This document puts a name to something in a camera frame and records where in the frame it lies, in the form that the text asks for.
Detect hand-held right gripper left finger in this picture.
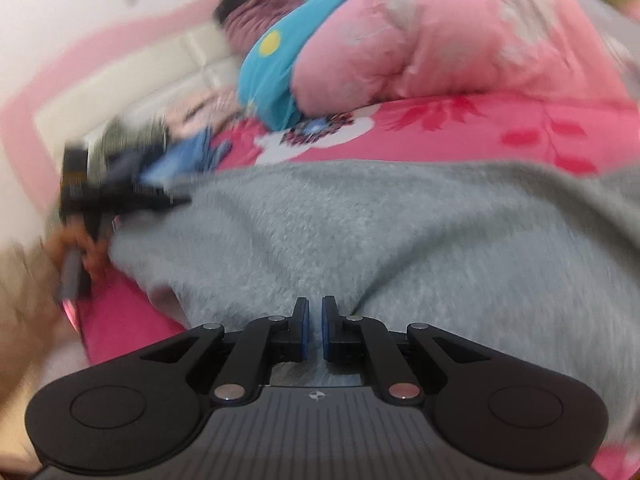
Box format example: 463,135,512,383
140,296,311,406

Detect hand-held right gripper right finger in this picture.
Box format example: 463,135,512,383
321,295,493,406

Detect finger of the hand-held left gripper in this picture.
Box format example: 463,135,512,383
107,180,193,217

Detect grey sweatpants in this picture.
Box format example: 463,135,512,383
107,160,640,461

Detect person's left forearm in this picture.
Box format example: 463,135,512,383
0,242,71,401

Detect person's left hand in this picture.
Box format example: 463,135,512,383
42,225,113,287

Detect blue denim cloth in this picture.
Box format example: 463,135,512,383
140,127,233,186

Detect pale pink printed cloth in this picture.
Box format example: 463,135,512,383
165,87,246,128

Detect white padded headboard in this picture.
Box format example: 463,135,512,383
32,25,243,148

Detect blue quilt with yellow dots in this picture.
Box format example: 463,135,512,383
237,0,376,131

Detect mauve padded garment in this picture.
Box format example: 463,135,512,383
215,0,308,56

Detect pink floral bed sheet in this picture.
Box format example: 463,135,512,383
65,95,640,480

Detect pink floral quilt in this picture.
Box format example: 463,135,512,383
290,0,640,116

